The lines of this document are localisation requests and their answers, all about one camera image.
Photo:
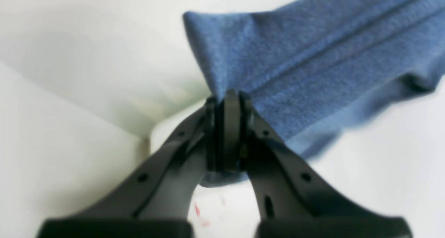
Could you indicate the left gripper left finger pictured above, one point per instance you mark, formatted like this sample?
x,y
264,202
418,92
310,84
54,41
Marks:
x,y
153,202

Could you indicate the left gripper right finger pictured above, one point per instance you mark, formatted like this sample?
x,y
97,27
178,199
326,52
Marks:
x,y
293,200

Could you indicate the dark blue T-shirt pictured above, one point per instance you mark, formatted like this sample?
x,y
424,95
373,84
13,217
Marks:
x,y
316,67

